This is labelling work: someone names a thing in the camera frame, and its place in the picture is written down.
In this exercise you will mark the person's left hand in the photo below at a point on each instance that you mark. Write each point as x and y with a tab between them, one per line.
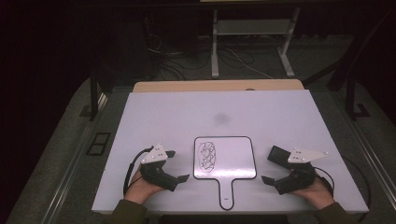
138	189

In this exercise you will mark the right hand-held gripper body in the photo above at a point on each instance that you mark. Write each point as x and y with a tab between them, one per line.
299	177

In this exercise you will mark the black whiteboard eraser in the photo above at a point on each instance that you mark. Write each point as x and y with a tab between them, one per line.
277	154

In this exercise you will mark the small handheld whiteboard paddle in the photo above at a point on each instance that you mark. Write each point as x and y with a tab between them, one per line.
230	155

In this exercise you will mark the black metal stand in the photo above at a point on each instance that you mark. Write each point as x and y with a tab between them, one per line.
350	96

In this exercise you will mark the person's right hand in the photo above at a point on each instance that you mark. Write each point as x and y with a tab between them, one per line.
320	194

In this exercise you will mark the black floor socket frame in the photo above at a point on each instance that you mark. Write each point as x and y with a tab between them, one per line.
98	143

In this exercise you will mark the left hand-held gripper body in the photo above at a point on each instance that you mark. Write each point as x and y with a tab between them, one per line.
154	157

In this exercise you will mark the white metal stand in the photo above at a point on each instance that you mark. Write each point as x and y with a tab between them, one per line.
253	27

